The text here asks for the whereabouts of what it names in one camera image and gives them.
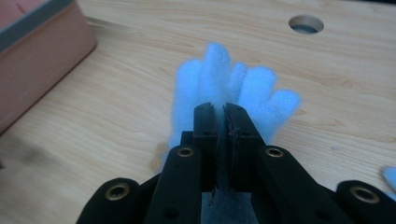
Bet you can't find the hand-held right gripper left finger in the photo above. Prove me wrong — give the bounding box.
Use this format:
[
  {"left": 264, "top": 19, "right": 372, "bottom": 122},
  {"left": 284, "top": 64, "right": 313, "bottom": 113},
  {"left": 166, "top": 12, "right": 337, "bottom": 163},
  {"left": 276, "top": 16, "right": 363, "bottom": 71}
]
[{"left": 144, "top": 102, "right": 220, "bottom": 224}]

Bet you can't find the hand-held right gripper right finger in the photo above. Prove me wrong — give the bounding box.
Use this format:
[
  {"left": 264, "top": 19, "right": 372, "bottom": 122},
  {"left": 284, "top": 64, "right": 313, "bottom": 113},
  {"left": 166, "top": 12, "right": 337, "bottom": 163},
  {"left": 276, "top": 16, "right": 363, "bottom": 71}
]
[{"left": 222, "top": 102, "right": 355, "bottom": 224}]

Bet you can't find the plain blue glove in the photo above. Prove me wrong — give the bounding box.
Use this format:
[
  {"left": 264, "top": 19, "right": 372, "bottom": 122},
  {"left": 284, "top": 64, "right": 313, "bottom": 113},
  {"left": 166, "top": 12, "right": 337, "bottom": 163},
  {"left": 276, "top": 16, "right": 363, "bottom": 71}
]
[{"left": 162, "top": 41, "right": 303, "bottom": 224}]

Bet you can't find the pink basin with gray rim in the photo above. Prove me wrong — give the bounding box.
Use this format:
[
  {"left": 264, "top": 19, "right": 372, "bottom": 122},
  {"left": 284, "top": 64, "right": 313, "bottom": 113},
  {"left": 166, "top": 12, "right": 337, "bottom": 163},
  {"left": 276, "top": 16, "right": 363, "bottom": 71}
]
[{"left": 0, "top": 0, "right": 98, "bottom": 135}]

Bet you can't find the blue glove with print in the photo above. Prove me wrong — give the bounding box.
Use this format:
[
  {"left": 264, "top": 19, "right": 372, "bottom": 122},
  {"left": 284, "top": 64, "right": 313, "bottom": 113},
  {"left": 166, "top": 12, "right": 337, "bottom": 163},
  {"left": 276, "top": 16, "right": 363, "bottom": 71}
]
[{"left": 381, "top": 166, "right": 396, "bottom": 201}]

